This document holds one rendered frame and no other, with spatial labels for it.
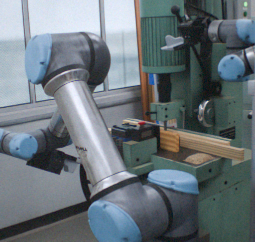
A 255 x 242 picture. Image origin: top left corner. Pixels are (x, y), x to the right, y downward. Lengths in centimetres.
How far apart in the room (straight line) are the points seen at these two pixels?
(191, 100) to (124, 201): 96
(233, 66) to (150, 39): 53
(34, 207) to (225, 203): 162
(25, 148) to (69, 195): 192
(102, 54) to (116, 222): 43
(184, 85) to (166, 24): 29
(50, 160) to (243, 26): 77
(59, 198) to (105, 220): 227
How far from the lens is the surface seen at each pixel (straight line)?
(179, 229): 98
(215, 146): 160
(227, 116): 175
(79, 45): 103
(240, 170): 186
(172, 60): 165
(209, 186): 171
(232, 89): 191
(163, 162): 158
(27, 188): 300
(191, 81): 175
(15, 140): 129
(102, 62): 107
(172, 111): 174
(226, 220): 186
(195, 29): 145
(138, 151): 158
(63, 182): 312
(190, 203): 97
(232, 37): 135
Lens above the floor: 139
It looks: 12 degrees down
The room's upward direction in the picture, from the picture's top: 3 degrees counter-clockwise
